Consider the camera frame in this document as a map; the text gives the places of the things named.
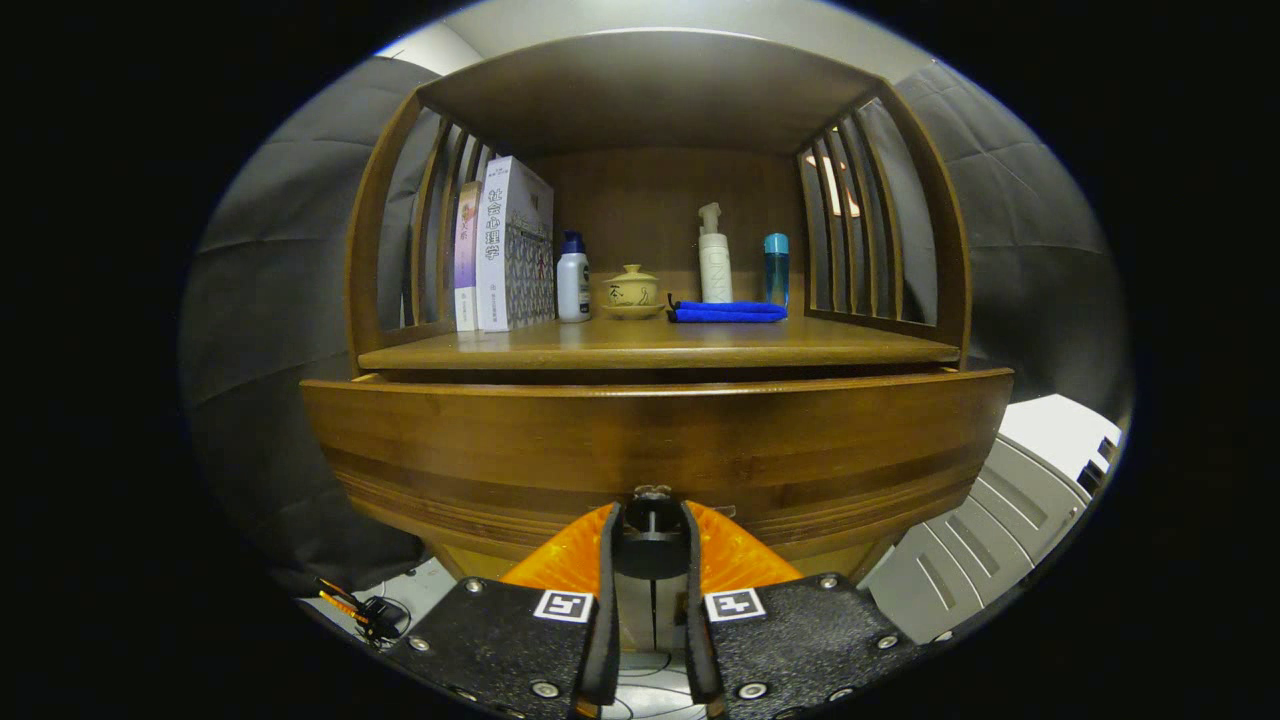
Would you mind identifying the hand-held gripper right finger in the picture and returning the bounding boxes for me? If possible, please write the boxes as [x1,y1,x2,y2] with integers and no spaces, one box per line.
[682,500,919,720]

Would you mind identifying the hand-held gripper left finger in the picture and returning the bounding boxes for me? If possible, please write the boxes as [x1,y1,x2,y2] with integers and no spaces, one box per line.
[385,502,623,720]

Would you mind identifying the wooden cabinet door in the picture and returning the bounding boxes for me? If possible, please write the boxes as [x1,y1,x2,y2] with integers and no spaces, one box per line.
[618,577,654,651]
[655,577,691,651]

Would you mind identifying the wooden countertop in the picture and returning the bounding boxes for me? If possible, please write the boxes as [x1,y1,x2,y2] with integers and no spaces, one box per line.
[358,315,961,373]

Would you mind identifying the brown wooden cabinet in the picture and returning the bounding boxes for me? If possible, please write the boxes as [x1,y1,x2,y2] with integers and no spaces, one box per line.
[300,28,1015,653]

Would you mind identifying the white plastic storage unit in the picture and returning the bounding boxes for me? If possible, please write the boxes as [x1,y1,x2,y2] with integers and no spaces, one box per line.
[860,393,1126,646]

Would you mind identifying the folded blue cloth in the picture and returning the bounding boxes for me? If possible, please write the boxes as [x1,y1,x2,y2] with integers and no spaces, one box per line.
[667,297,789,324]

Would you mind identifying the white bottle with blue cap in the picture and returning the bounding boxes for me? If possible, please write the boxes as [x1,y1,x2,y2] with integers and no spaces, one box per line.
[556,230,592,324]

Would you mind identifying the clear blue bottle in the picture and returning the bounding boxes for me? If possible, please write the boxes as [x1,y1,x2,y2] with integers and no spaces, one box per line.
[764,233,791,307]

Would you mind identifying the yellow lidded teacup with saucer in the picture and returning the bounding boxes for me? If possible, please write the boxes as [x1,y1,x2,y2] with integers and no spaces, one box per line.
[598,264,666,321]

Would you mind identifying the thick white patterned book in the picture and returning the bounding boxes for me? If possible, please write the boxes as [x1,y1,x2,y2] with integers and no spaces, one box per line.
[476,155,557,333]

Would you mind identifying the white pump bottle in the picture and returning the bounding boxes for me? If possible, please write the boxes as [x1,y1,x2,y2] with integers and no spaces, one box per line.
[697,202,734,304]

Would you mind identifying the thin purple book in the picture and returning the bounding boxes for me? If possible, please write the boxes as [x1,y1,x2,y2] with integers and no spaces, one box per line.
[453,181,484,333]

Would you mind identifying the orange and black cable bundle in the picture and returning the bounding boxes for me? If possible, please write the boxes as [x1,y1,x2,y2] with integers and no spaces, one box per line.
[318,578,413,646]

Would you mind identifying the black floor cables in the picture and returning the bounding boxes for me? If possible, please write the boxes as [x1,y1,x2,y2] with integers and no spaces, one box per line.
[618,650,696,720]

